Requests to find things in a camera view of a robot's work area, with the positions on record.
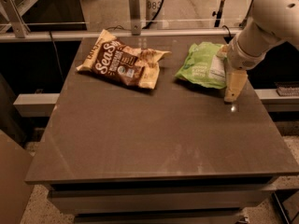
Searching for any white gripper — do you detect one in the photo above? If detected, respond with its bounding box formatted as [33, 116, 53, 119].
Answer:
[217, 35, 265, 103]

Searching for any green rice chip bag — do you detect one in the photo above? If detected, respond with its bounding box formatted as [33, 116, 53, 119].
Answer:
[176, 42, 226, 90]

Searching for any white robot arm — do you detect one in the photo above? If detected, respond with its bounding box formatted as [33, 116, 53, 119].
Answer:
[221, 0, 299, 103]

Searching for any brown Sea Salt chip bag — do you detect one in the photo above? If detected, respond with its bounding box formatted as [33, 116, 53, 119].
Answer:
[77, 30, 170, 90]

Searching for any grey drawer cabinet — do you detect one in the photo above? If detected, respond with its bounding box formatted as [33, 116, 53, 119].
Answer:
[48, 182, 276, 224]

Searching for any black cable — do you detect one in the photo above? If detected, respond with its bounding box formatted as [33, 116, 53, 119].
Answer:
[141, 0, 165, 30]

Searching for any white cylinder post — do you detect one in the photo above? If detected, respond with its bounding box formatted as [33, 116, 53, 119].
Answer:
[146, 0, 163, 22]

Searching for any middle metal bracket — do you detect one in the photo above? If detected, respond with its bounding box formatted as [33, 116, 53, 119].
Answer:
[129, 0, 141, 35]

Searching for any metal bracket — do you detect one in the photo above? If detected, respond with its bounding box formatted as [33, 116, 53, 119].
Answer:
[0, 0, 28, 38]
[129, 0, 141, 35]

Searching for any left metal bracket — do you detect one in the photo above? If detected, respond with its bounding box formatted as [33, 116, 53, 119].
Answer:
[0, 0, 28, 38]

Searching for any aluminium guard rail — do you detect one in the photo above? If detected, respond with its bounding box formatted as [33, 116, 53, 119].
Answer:
[0, 27, 242, 43]

